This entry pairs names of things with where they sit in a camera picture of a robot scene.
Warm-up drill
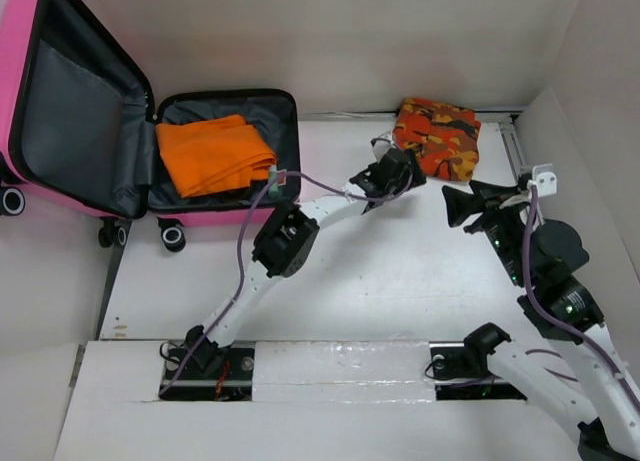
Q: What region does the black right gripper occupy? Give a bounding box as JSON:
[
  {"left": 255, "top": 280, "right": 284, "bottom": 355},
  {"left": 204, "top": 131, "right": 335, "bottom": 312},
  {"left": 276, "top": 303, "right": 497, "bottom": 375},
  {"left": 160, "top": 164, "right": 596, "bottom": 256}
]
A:
[{"left": 440, "top": 177, "right": 530, "bottom": 285}]

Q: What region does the orange camouflage garment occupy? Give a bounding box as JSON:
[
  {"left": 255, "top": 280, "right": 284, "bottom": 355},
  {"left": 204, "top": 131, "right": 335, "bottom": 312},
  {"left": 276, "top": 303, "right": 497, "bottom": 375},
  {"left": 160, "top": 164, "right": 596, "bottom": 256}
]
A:
[{"left": 393, "top": 97, "right": 481, "bottom": 182}]

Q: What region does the green white tube bottle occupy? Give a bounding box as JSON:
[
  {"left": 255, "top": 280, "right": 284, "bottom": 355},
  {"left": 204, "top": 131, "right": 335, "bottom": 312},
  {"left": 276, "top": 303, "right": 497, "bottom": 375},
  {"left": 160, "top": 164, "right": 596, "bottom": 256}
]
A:
[{"left": 267, "top": 165, "right": 287, "bottom": 199}]

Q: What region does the orange cloth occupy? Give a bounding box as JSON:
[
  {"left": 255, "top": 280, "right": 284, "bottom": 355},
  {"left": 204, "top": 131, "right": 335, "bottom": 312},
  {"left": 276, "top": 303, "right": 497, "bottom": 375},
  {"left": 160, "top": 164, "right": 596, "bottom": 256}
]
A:
[{"left": 156, "top": 115, "right": 277, "bottom": 198}]

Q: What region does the pink suitcase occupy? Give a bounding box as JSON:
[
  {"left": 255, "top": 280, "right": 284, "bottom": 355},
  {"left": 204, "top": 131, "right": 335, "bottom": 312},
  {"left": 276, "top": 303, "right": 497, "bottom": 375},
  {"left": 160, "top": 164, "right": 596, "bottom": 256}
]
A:
[{"left": 1, "top": 0, "right": 301, "bottom": 252}]

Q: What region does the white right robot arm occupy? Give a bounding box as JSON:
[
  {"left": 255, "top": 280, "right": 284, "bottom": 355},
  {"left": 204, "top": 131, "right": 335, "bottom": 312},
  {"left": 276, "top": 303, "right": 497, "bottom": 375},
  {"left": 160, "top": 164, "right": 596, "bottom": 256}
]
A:
[{"left": 425, "top": 172, "right": 639, "bottom": 460}]

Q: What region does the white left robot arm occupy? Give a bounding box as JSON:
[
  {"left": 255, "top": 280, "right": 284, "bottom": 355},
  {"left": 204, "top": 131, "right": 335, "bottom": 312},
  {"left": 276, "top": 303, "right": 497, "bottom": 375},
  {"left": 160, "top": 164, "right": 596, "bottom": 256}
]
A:
[{"left": 179, "top": 146, "right": 426, "bottom": 378}]

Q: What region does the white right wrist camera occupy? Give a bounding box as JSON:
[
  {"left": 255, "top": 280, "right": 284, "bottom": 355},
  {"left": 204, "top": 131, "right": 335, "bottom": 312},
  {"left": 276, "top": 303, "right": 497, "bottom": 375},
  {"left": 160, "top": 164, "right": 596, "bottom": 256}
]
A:
[{"left": 525, "top": 163, "right": 558, "bottom": 198}]

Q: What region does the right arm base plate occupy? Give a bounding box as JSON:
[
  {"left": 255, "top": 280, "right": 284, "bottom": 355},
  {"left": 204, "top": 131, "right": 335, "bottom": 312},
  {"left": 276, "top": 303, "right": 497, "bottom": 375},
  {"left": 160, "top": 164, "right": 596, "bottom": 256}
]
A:
[{"left": 424, "top": 342, "right": 527, "bottom": 401}]

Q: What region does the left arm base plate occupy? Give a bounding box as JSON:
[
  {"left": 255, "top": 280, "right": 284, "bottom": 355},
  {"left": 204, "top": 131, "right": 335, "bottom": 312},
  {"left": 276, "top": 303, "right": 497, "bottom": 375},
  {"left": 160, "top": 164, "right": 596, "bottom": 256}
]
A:
[{"left": 158, "top": 342, "right": 255, "bottom": 402}]

